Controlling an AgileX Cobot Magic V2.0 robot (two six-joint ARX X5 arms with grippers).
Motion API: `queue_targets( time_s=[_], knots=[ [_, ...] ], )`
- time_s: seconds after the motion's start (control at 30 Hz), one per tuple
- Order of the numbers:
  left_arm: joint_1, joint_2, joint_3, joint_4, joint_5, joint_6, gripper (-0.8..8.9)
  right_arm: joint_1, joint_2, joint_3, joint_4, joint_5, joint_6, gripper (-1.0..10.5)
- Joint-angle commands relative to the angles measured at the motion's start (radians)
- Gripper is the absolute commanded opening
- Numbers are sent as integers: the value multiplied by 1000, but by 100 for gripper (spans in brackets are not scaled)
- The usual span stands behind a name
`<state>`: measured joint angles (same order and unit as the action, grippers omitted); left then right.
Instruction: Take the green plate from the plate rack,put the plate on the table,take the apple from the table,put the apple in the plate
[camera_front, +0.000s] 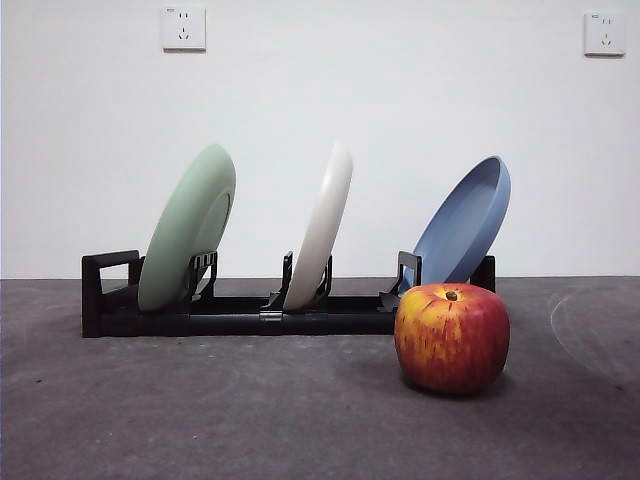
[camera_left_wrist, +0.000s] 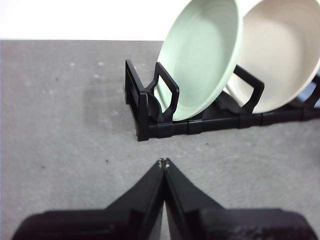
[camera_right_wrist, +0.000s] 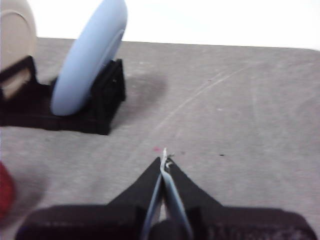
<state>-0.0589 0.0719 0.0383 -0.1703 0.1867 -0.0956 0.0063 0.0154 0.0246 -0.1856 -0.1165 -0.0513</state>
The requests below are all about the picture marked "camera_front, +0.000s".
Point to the red yellow apple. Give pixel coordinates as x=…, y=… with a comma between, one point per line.
x=450, y=340

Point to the white plate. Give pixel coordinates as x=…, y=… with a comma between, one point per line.
x=325, y=225

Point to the green plate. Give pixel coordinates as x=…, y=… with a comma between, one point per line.
x=180, y=235

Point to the black plate rack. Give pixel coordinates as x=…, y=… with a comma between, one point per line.
x=225, y=320

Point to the white wall socket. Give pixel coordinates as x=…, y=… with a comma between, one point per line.
x=183, y=27
x=605, y=34

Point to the blue plate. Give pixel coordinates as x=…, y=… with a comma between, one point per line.
x=460, y=230

